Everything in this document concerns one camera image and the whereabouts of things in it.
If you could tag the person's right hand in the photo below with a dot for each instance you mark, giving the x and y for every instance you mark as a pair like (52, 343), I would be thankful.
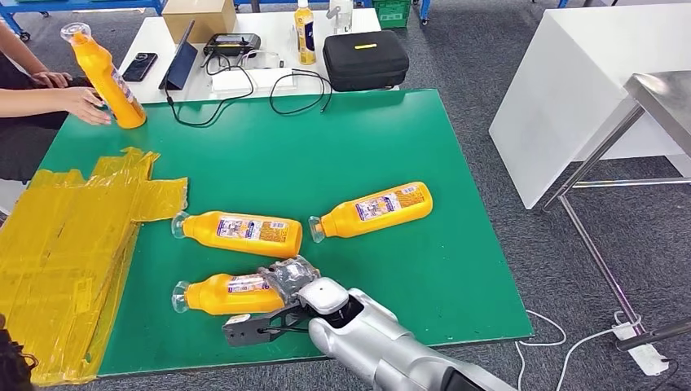
(86, 103)

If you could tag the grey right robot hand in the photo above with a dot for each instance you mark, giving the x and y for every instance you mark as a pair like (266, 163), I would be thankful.
(291, 278)

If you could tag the person's left hand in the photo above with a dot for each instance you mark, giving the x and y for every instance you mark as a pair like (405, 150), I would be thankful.
(51, 79)

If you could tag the orange plastic bottle clear cap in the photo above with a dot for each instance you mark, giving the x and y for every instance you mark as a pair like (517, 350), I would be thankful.
(243, 235)
(378, 210)
(227, 297)
(108, 81)

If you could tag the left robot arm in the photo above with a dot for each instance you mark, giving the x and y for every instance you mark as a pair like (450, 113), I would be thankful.
(13, 367)

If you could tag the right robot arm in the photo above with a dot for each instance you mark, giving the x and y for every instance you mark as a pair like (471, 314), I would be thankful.
(388, 345)

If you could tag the person's left forearm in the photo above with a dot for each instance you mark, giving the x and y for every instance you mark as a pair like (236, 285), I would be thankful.
(19, 51)

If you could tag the person's right forearm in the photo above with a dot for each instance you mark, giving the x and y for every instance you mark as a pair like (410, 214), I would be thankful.
(27, 102)

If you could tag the yellow drink bottle white cap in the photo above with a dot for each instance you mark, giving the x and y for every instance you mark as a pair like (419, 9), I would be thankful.
(305, 36)

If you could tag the clear plastic hand cover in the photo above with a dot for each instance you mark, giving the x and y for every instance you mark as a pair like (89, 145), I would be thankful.
(291, 272)

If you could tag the black smartphone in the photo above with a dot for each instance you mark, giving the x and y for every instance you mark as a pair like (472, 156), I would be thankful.
(140, 67)

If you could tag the person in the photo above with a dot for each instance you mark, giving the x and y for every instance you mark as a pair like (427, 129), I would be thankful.
(21, 145)

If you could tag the tablet in dark folio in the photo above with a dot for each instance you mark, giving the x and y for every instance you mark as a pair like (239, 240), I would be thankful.
(181, 65)

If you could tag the brown cardboard box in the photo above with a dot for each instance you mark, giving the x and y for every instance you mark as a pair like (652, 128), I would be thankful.
(198, 20)

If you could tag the flat white box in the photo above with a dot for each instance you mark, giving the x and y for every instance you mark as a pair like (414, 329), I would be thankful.
(231, 82)

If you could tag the black handheld controller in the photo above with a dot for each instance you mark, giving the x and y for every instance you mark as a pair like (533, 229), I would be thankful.
(232, 44)

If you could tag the yellow plastic-wrapped flat sheet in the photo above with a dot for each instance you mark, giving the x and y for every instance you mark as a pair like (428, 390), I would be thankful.
(54, 259)

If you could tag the black zip case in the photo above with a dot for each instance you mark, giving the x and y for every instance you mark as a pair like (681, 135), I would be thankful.
(366, 61)

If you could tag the green plastic crate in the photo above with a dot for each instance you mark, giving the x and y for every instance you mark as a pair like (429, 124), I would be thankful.
(392, 13)

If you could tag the white desk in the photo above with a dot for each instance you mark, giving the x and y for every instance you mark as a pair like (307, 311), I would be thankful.
(572, 81)

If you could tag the white power strip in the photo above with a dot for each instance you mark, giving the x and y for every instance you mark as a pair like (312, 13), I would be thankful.
(645, 359)

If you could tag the stainless steel table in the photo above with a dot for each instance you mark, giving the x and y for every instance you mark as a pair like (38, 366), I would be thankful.
(669, 97)

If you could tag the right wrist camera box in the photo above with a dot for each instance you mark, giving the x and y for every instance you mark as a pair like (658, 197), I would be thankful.
(245, 330)

